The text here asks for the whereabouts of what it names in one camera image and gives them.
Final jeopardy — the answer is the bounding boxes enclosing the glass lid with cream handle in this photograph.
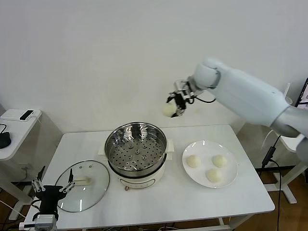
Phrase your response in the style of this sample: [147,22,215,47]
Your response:
[54,160,111,213]

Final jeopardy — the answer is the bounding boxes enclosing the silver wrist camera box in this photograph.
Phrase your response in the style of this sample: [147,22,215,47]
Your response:
[19,213,58,231]
[173,79,196,102]

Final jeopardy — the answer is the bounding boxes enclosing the white steamed baozi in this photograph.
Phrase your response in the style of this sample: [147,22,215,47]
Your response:
[186,155,202,168]
[212,154,228,168]
[205,168,223,184]
[162,102,176,118]

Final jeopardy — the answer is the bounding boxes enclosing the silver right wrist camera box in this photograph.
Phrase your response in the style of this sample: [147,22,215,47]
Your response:
[173,79,196,102]

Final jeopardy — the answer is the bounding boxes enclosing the round white plate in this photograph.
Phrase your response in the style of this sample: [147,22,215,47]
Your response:
[181,141,238,190]

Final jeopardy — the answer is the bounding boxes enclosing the white laptop cable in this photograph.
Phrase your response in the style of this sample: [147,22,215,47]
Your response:
[261,129,274,152]

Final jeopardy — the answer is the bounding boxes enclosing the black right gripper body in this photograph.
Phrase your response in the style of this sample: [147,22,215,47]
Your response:
[175,92,191,110]

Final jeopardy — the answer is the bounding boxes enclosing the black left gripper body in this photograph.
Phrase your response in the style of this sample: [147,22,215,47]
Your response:
[36,185,67,214]

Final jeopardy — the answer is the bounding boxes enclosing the open dark laptop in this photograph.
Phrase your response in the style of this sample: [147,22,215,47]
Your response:
[295,77,308,108]

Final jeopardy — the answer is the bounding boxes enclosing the flat white box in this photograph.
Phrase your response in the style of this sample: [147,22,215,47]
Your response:
[0,109,37,122]

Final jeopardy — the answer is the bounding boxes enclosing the black smartphone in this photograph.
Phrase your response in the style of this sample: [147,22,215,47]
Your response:
[19,110,35,121]

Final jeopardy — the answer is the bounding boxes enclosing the white side table with laptop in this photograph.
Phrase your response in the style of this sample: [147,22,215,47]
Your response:
[262,127,308,205]

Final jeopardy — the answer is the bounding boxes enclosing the cream electric cooker pot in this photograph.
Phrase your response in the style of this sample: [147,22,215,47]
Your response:
[98,138,174,192]

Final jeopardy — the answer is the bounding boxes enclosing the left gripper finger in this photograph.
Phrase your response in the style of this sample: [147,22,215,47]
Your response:
[31,166,46,193]
[59,168,77,193]

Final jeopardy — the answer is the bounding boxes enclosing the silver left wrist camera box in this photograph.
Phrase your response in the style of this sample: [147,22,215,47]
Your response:
[19,213,58,231]

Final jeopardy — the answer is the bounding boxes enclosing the perforated steel steamer basket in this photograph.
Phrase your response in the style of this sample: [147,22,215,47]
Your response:
[104,122,167,178]

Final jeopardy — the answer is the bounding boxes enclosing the black lumpy object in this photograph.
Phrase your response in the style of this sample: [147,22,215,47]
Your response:
[0,132,12,149]

